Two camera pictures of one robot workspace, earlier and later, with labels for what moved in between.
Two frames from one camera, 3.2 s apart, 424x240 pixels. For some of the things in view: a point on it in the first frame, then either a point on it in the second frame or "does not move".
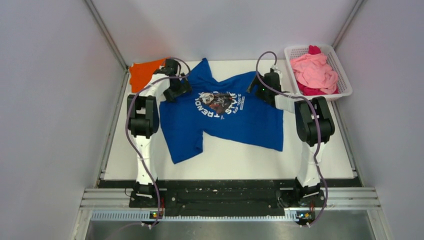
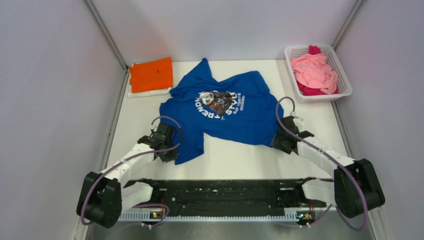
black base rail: (228, 198) does not move
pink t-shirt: (312, 71) does not move
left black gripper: (183, 87) → (171, 156)
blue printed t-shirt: (229, 110) does not move
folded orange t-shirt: (141, 72) does not move
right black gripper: (257, 81) → (276, 143)
